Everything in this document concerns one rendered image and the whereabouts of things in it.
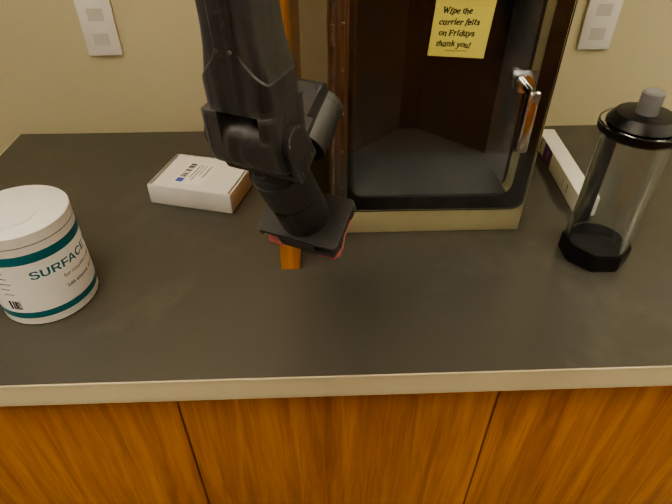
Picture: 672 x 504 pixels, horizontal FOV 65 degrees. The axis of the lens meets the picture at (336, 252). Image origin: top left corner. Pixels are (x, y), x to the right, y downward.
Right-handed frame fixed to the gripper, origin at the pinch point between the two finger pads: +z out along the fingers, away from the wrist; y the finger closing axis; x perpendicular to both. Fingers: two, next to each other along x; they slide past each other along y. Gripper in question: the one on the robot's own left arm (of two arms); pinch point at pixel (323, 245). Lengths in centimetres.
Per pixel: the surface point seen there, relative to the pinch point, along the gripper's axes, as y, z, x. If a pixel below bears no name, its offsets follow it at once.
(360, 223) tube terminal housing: 2.0, 17.0, -11.2
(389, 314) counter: -9.1, 10.6, 3.7
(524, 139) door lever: -20.2, 3.5, -23.9
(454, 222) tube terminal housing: -12.2, 20.9, -17.2
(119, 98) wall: 67, 21, -27
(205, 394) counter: 8.2, 2.5, 22.7
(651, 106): -34.3, 1.4, -30.8
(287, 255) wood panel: 8.6, 9.6, -0.1
